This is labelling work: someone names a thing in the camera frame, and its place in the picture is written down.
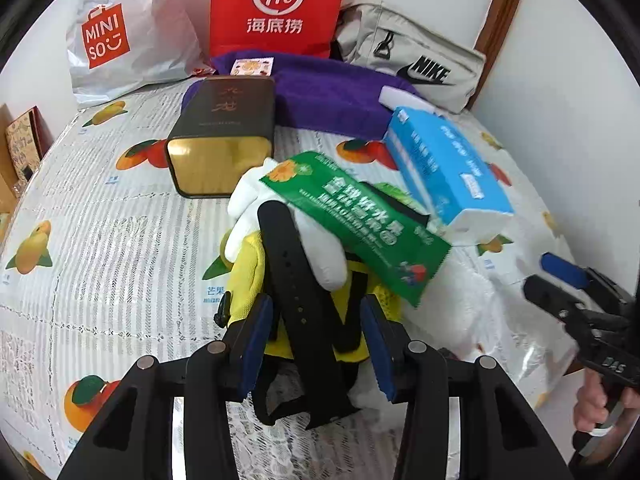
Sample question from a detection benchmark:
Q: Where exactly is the white plastic shopping bag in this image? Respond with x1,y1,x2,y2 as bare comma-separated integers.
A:
65,0,203,107

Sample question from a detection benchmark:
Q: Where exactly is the green snack packet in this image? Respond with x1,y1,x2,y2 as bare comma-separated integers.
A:
257,150,453,308

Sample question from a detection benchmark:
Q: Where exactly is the person's right hand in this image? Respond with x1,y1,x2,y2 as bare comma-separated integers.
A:
573,371,626,433

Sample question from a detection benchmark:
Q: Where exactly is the purple towel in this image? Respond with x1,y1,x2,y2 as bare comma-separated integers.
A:
210,50,426,136

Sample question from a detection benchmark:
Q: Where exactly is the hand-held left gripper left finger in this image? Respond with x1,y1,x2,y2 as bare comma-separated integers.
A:
57,294,275,480

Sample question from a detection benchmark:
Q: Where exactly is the brown printed box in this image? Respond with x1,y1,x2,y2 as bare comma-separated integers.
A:
0,105,56,213

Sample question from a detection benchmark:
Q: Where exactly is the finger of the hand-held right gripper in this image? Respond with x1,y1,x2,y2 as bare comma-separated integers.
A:
522,275,593,333
541,252,623,308

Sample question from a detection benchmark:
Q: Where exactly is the brown wooden door frame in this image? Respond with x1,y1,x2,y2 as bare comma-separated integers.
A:
472,0,532,57

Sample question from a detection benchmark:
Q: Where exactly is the grey canvas bag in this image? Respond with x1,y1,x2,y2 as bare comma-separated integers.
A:
334,2,487,114

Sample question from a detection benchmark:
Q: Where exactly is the white glove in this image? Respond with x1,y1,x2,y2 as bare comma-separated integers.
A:
224,156,349,291

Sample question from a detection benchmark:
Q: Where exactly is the blue tissue pack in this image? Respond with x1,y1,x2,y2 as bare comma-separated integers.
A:
382,106,516,239

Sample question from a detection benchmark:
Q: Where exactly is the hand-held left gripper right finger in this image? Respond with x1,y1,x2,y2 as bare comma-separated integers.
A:
361,294,576,480

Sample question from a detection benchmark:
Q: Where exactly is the yellow mesh bag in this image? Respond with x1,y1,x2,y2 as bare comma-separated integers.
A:
215,230,406,367

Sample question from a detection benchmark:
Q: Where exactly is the red paper bag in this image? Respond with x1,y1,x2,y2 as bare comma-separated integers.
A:
209,0,351,59

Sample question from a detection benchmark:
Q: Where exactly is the small printed packet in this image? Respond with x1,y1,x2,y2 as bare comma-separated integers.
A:
231,57,274,79

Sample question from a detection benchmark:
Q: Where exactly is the black watch strap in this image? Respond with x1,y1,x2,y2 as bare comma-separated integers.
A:
256,200,362,431

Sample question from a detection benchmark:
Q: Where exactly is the dark green tea tin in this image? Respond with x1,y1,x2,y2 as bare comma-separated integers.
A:
165,76,276,198

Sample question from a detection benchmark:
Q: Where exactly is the white crumpled cloth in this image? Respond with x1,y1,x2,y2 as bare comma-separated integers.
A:
379,85,437,114

